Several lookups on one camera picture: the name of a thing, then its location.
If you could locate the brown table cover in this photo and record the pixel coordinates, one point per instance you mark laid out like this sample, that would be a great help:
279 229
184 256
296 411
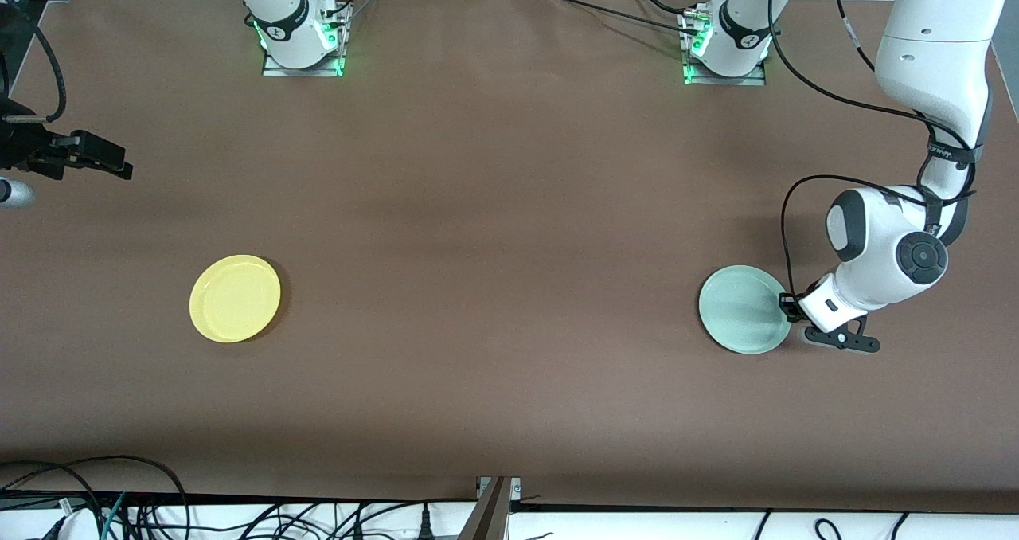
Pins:
637 412

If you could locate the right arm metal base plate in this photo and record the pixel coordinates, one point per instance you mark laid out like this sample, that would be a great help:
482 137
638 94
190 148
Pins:
302 72

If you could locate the black power plug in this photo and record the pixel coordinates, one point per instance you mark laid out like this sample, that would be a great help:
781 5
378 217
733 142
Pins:
426 528

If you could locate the aluminium frame post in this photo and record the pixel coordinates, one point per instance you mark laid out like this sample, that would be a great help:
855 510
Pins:
489 516

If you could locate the pale green plastic plate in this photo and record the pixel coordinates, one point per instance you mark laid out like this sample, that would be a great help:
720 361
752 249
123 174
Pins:
740 309

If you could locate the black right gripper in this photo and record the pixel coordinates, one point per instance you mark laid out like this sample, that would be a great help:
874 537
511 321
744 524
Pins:
17 149

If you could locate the white lower shelf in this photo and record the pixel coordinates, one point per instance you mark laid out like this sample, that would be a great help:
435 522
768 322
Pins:
637 526

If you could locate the yellow plastic plate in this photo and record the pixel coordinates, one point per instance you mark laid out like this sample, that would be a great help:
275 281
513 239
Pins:
235 299

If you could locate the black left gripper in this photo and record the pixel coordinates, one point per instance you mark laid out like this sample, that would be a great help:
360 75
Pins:
789 304

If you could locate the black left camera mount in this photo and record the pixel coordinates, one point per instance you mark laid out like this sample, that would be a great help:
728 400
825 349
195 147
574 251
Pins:
844 339

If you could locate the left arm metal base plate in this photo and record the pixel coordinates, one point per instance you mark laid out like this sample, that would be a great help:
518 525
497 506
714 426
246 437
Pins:
724 81

